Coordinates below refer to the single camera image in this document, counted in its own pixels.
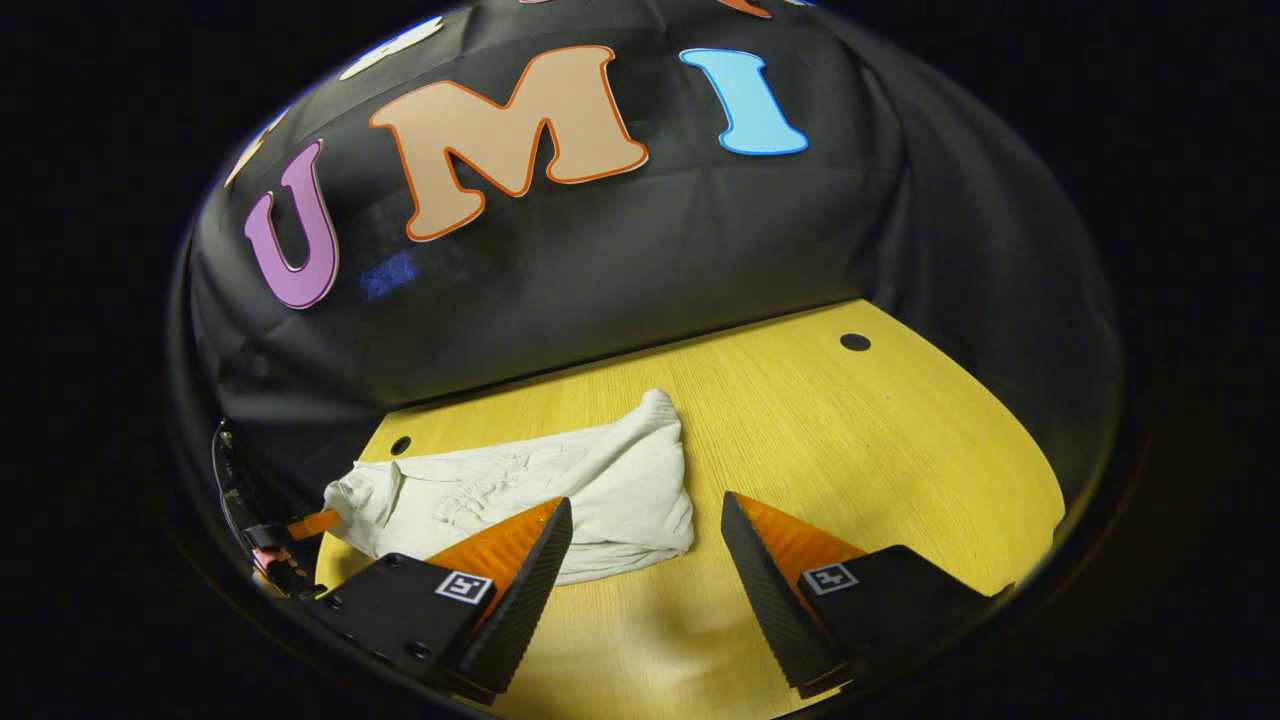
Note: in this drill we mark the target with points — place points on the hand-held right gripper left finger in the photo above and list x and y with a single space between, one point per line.
525 600

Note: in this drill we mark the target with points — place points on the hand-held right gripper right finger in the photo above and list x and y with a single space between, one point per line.
770 600

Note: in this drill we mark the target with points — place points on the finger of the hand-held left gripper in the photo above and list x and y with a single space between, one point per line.
312 525

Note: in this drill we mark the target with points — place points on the white jeans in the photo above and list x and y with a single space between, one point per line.
620 490

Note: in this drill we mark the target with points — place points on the black backdrop cloth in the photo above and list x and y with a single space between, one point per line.
620 260

